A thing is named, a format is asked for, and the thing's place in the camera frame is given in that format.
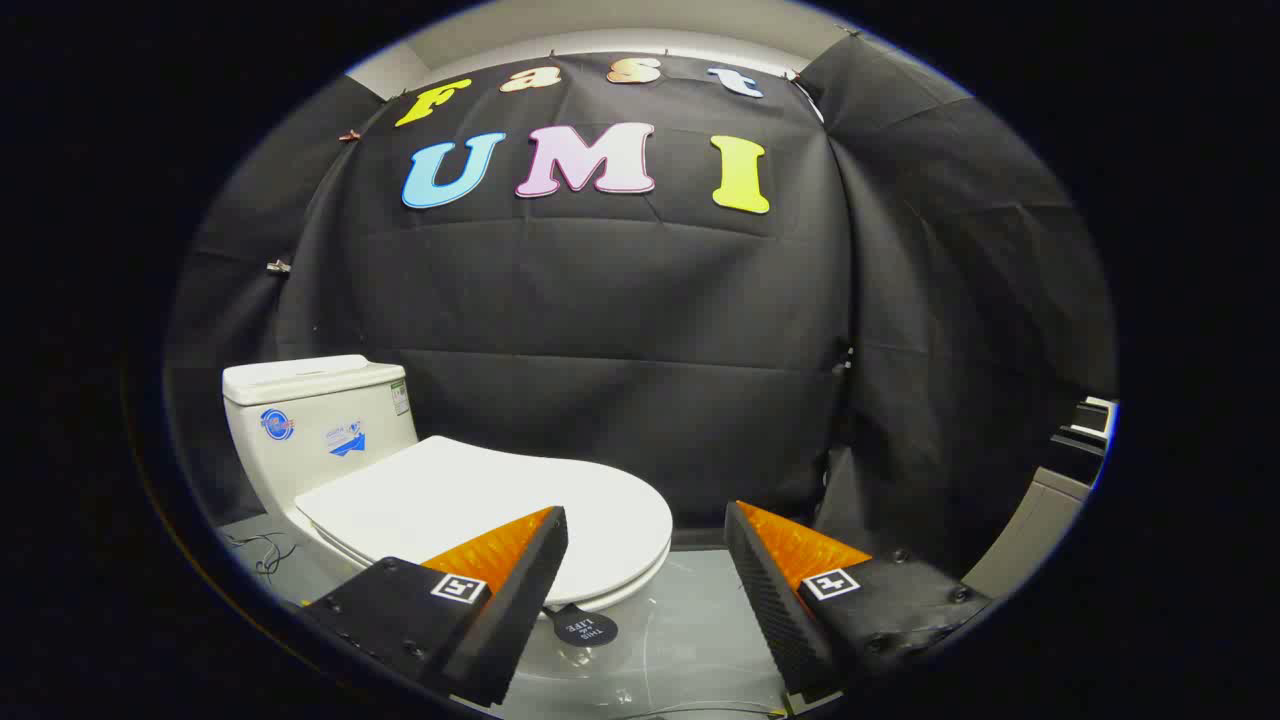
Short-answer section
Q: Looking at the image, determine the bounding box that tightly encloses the white ceramic toilet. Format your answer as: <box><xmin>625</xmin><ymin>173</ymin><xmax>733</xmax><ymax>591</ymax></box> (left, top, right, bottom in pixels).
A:
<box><xmin>222</xmin><ymin>354</ymin><xmax>673</xmax><ymax>616</ymax></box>

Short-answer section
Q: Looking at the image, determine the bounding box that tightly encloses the black backdrop cloth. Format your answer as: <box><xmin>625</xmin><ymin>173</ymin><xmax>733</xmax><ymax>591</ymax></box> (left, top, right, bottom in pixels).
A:
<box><xmin>165</xmin><ymin>50</ymin><xmax>1119</xmax><ymax>579</ymax></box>

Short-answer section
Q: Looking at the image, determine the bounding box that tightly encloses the black round lid handle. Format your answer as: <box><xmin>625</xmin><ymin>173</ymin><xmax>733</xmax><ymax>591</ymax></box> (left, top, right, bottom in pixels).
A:
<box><xmin>553</xmin><ymin>603</ymin><xmax>619</xmax><ymax>648</ymax></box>

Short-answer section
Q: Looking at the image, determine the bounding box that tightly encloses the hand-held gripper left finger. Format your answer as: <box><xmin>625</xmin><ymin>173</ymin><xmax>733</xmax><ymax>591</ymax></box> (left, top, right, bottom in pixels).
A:
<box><xmin>300</xmin><ymin>505</ymin><xmax>571</xmax><ymax>709</ymax></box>

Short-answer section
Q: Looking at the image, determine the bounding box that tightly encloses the white toilet seat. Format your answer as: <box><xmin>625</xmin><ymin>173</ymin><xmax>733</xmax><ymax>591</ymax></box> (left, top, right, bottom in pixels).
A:
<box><xmin>318</xmin><ymin>535</ymin><xmax>673</xmax><ymax>614</ymax></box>

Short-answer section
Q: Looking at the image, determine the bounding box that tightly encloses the thin black floor cable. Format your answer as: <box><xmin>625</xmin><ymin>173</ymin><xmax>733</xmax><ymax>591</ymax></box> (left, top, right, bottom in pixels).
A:
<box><xmin>224</xmin><ymin>532</ymin><xmax>298</xmax><ymax>587</ymax></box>

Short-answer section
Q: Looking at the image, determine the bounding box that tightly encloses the grey cabinet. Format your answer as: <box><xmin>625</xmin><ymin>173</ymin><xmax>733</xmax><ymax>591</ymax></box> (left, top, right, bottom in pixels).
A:
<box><xmin>962</xmin><ymin>396</ymin><xmax>1117</xmax><ymax>601</ymax></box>

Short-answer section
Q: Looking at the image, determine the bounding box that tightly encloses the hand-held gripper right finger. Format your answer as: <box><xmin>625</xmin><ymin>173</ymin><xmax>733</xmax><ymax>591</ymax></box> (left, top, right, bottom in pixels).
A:
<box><xmin>723</xmin><ymin>499</ymin><xmax>993</xmax><ymax>699</ymax></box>

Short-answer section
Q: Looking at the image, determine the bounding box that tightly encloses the white toilet lid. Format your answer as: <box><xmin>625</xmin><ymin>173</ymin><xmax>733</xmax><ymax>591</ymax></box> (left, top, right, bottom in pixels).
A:
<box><xmin>295</xmin><ymin>435</ymin><xmax>674</xmax><ymax>606</ymax></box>

